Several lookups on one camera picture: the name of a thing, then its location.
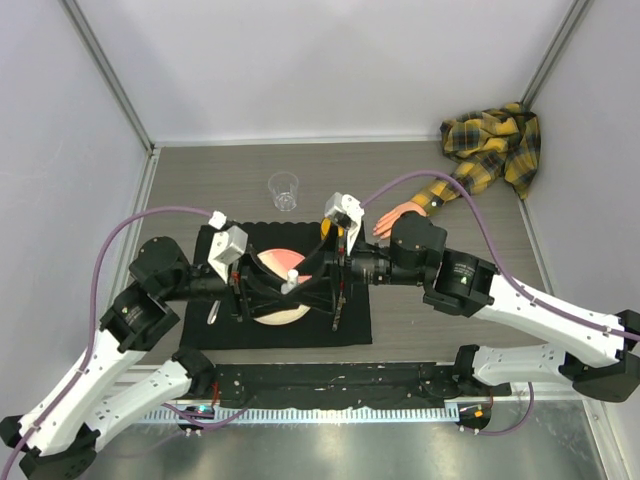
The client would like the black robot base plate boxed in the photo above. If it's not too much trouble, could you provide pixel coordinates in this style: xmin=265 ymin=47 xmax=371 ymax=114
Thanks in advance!
xmin=216 ymin=362 xmax=512 ymax=410

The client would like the white nail polish bottle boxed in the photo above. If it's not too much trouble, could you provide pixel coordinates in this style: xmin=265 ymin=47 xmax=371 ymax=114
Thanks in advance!
xmin=281 ymin=269 xmax=299 ymax=295

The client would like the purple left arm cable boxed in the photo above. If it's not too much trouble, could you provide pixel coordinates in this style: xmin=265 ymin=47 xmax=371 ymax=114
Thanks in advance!
xmin=7 ymin=206 xmax=229 ymax=476

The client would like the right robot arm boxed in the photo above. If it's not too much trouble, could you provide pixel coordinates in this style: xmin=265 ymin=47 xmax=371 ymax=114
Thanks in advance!
xmin=280 ymin=212 xmax=639 ymax=403

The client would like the pink and cream plate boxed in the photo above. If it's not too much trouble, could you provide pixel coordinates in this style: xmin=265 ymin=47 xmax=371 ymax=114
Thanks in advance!
xmin=254 ymin=249 xmax=310 ymax=326

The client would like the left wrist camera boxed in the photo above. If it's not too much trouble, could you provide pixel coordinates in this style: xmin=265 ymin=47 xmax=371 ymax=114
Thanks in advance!
xmin=207 ymin=225 xmax=248 ymax=283

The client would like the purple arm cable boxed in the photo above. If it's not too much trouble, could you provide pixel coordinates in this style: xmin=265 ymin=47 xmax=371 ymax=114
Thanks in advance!
xmin=7 ymin=206 xmax=229 ymax=476
xmin=362 ymin=169 xmax=640 ymax=341

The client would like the silver table knife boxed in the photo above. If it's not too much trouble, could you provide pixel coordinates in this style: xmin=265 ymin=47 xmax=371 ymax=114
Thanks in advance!
xmin=331 ymin=293 xmax=347 ymax=332

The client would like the black cloth placemat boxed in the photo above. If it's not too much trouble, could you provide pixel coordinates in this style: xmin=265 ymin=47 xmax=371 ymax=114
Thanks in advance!
xmin=180 ymin=222 xmax=372 ymax=350

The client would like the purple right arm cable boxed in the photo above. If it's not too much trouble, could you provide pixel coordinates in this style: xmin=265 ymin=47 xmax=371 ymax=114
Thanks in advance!
xmin=362 ymin=169 xmax=640 ymax=341

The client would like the silver fork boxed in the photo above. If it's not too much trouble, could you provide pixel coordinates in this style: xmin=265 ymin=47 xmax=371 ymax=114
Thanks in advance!
xmin=207 ymin=300 xmax=221 ymax=325

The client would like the white slotted cable duct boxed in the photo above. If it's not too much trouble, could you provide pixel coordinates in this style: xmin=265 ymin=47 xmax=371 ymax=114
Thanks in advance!
xmin=134 ymin=403 xmax=459 ymax=426

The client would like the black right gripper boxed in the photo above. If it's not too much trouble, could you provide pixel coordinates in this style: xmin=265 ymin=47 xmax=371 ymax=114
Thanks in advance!
xmin=286 ymin=220 xmax=427 ymax=313

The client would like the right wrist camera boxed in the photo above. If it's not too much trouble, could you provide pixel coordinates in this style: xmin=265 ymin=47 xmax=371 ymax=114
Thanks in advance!
xmin=324 ymin=192 xmax=365 ymax=256

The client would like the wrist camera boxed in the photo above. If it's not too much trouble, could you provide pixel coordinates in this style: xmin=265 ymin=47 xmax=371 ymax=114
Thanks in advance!
xmin=207 ymin=225 xmax=248 ymax=283
xmin=324 ymin=192 xmax=365 ymax=256

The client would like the clear plastic cup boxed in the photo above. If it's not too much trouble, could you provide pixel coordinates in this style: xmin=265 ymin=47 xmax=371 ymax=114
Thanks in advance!
xmin=268 ymin=172 xmax=299 ymax=212

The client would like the mannequin hand with painted nails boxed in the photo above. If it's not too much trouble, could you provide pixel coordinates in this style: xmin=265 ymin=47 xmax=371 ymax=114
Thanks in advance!
xmin=373 ymin=201 xmax=427 ymax=239

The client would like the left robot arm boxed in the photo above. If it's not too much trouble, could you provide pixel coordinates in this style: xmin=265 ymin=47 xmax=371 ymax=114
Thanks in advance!
xmin=1 ymin=237 xmax=243 ymax=479

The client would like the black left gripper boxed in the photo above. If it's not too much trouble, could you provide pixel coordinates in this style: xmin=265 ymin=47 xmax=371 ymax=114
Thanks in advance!
xmin=163 ymin=243 xmax=297 ymax=320

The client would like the yellow mug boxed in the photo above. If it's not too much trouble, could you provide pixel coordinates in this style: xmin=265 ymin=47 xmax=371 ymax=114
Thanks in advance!
xmin=320 ymin=217 xmax=335 ymax=241

